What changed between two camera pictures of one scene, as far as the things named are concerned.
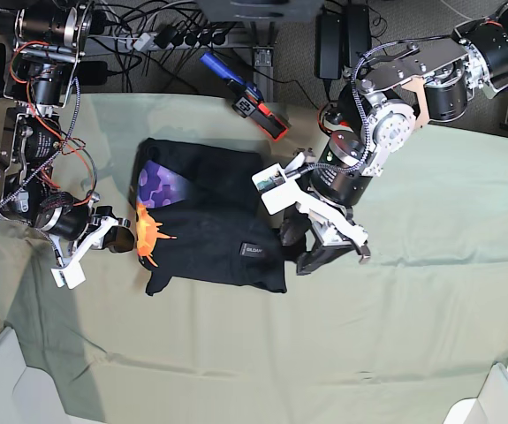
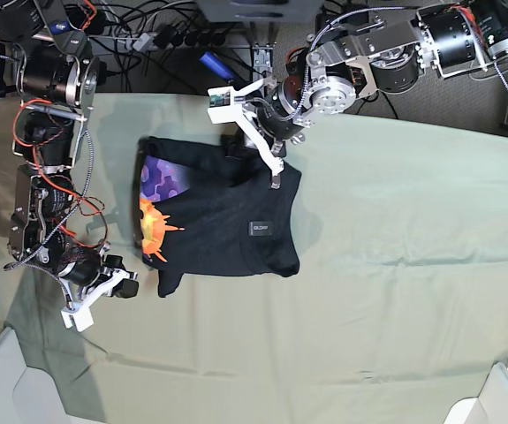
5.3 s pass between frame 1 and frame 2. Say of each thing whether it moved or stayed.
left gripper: moved
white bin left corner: stayed
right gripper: moved
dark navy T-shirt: moved
